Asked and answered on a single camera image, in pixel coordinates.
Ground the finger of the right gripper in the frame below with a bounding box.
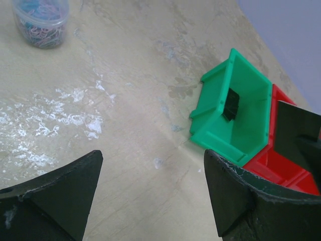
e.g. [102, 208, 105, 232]
[295, 135, 320, 191]

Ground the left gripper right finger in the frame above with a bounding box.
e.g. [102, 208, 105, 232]
[204, 150, 320, 240]

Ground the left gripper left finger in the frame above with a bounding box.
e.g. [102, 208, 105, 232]
[1, 150, 103, 240]

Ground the black card holder in bin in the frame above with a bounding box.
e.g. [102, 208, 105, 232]
[223, 88, 240, 122]

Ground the right red plastic bin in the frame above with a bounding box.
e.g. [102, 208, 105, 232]
[282, 170, 320, 196]

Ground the red plastic bin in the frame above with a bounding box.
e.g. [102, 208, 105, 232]
[243, 84, 309, 187]
[282, 170, 320, 196]

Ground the middle red plastic bin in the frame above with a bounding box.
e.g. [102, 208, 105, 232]
[243, 84, 309, 187]

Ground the green plastic bin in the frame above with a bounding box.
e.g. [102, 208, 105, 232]
[190, 48, 272, 167]

